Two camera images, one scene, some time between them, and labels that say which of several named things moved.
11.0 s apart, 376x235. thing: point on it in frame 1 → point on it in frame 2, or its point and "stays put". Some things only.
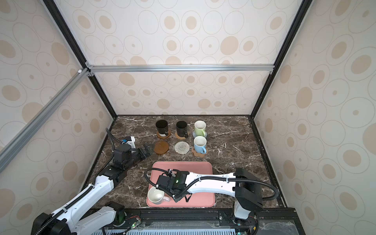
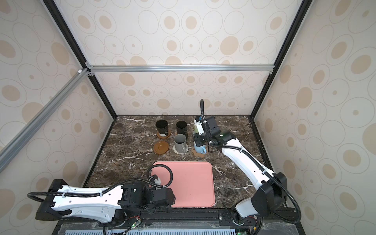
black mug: [162, 126] stays put
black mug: [182, 129] stays put
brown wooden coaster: [160, 147] stays put
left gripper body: [135, 157] → [153, 208]
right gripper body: [170, 194] → [201, 140]
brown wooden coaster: [166, 137] stays put
